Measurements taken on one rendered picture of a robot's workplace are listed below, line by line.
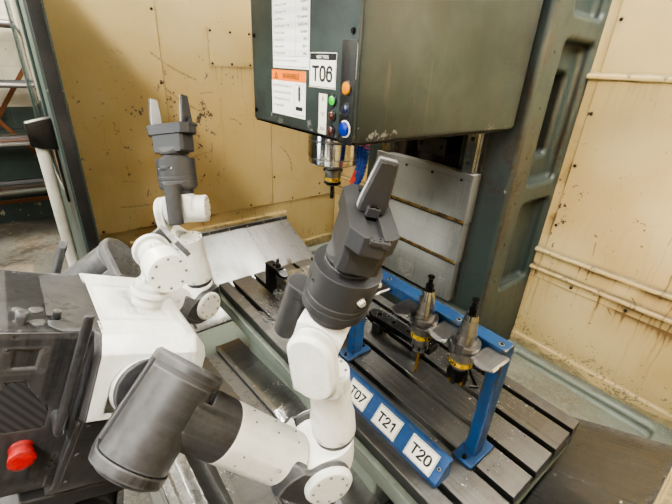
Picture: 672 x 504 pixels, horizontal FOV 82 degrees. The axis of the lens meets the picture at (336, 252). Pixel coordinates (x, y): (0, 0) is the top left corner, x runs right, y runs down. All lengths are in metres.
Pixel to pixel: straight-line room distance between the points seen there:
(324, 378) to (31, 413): 0.40
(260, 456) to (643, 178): 1.43
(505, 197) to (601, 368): 0.83
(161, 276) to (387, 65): 0.60
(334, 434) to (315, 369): 0.16
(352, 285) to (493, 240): 1.07
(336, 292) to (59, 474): 0.52
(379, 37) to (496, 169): 0.71
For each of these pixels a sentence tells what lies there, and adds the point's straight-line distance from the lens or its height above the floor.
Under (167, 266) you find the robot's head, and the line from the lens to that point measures 0.67.
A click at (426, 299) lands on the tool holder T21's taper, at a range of 0.87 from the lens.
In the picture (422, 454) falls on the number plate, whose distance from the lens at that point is 1.01.
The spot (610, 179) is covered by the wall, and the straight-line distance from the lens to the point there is 1.67.
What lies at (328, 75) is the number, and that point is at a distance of 0.91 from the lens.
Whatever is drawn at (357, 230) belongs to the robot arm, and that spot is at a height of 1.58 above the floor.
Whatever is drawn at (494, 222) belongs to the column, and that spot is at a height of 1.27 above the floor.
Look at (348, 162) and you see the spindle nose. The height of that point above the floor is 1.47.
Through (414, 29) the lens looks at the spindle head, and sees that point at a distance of 0.94.
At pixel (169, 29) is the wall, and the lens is 2.06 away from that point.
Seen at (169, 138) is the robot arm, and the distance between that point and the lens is 1.00.
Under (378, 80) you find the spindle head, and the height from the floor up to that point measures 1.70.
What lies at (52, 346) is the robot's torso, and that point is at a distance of 0.64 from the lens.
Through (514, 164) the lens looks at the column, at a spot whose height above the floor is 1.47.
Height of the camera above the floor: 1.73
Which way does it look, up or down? 26 degrees down
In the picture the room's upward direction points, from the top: 3 degrees clockwise
